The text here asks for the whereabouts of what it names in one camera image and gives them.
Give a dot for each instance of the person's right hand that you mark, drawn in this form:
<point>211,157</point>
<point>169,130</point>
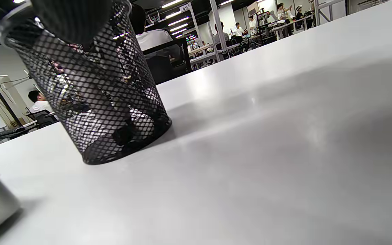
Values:
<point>73,20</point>

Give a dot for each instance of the black mesh pen holder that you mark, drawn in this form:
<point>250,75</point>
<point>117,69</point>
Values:
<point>107,112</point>

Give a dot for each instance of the black mesh office chair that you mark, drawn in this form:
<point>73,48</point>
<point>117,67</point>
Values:
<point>163,68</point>

